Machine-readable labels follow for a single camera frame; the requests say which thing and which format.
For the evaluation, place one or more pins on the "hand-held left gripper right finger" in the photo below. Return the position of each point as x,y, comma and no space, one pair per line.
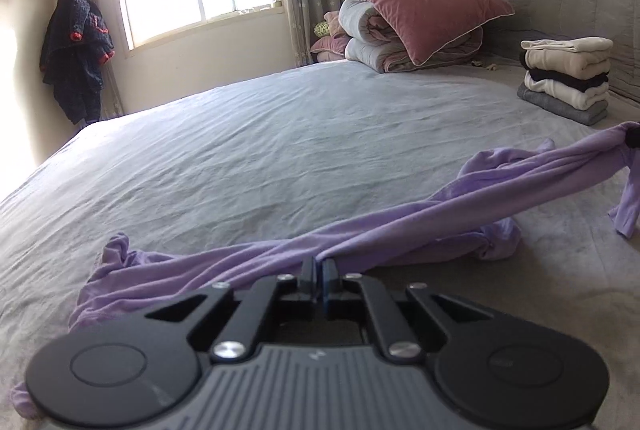
329,282

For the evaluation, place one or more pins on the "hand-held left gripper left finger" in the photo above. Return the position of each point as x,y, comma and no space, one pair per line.
309,275

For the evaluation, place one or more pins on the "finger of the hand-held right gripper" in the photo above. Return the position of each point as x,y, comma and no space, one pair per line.
634,136

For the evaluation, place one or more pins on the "purple garment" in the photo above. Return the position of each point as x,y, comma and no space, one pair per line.
400,220

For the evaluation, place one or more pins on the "grey folded garment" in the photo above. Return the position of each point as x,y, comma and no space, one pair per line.
560,108

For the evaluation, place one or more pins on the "thick white folded garment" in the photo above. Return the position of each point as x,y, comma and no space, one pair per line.
565,93

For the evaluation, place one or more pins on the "black folded garment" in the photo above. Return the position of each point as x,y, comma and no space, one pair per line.
565,80

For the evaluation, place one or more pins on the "cream folded garment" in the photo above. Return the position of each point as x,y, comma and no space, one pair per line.
565,60

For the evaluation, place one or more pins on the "thin white folded garment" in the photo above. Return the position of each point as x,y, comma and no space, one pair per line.
565,44

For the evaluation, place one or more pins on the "small pink pillow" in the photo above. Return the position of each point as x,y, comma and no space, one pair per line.
327,48

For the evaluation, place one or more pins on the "folded quilts pile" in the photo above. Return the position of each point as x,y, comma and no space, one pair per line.
365,40

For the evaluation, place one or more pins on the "green patterned cloth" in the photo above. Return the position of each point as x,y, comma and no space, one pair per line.
321,29

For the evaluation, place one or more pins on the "dark blue hanging jacket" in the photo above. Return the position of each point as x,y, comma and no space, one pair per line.
75,50

